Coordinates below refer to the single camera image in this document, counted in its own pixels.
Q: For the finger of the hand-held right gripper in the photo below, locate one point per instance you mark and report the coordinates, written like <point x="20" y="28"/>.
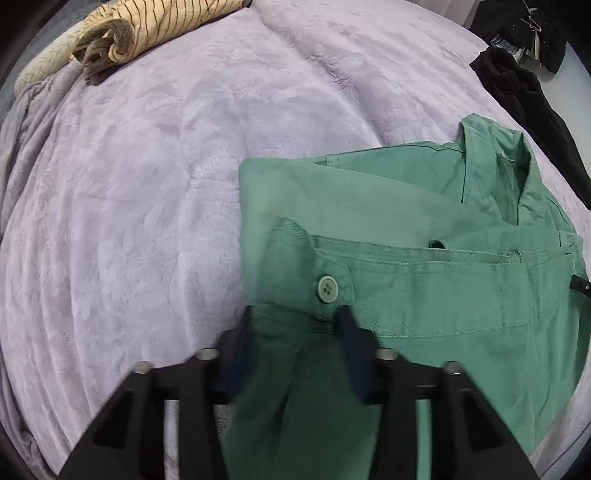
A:
<point x="582" y="286"/>

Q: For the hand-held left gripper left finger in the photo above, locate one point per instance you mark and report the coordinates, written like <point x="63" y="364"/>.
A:
<point x="238" y="360"/>

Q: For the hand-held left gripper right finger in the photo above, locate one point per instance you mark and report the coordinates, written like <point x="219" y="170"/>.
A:
<point x="358" y="360"/>

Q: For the green work jacket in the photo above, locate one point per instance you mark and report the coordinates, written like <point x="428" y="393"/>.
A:
<point x="438" y="300"/>

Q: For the dark clothes pile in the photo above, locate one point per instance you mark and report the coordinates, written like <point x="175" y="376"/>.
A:
<point x="521" y="18"/>

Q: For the black garment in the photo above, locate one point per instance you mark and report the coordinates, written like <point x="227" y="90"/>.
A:
<point x="545" y="120"/>

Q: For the lavender fleece blanket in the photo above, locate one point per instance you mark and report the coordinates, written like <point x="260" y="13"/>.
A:
<point x="138" y="207"/>

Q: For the beige striped garment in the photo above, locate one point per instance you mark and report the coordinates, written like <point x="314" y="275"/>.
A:
<point x="161" y="23"/>

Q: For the cream knitted cloth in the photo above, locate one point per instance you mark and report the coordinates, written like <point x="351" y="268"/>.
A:
<point x="41" y="64"/>

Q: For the grey quilted headboard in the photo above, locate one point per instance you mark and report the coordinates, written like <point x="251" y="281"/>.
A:
<point x="51" y="30"/>

